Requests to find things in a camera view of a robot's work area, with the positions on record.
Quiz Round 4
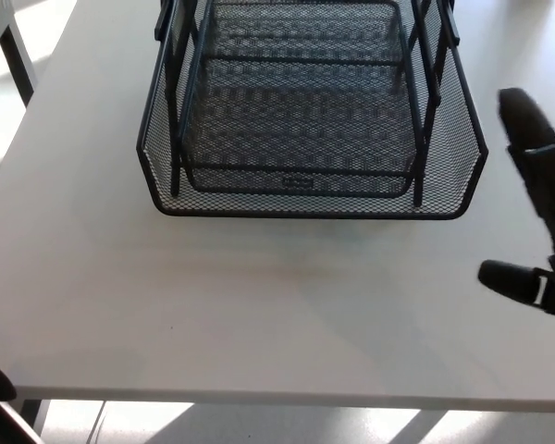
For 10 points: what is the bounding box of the large black mesh tray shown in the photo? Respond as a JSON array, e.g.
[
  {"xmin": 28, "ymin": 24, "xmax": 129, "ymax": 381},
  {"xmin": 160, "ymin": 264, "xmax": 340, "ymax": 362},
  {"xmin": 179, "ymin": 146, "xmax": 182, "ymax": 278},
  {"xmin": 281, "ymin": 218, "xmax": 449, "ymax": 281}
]
[{"xmin": 136, "ymin": 0, "xmax": 490, "ymax": 221}]

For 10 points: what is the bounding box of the grey desk leg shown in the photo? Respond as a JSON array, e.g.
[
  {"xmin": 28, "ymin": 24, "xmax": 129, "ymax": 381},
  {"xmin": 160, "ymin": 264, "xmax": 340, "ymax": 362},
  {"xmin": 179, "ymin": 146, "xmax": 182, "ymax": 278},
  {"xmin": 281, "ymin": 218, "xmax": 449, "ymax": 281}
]
[{"xmin": 19, "ymin": 398, "xmax": 53, "ymax": 435}]

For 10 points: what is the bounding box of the dark red chair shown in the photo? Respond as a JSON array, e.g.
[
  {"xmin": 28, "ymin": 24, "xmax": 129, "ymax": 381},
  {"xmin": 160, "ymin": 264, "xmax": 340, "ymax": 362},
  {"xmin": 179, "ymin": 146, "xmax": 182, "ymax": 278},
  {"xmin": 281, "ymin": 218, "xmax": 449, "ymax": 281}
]
[{"xmin": 0, "ymin": 399, "xmax": 45, "ymax": 444}]

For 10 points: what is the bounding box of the black mesh tray with label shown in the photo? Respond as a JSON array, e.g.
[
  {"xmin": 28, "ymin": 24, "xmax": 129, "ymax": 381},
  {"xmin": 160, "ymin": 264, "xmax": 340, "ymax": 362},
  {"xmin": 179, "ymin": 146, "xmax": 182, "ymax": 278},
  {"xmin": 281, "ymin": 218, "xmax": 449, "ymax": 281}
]
[{"xmin": 179, "ymin": 92, "xmax": 420, "ymax": 200}]

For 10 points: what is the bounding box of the small black mesh tray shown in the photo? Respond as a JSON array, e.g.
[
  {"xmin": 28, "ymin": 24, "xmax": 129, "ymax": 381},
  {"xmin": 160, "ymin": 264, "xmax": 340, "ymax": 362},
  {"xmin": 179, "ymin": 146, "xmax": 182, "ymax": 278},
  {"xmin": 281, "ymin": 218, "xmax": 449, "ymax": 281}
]
[{"xmin": 189, "ymin": 0, "xmax": 411, "ymax": 65}]

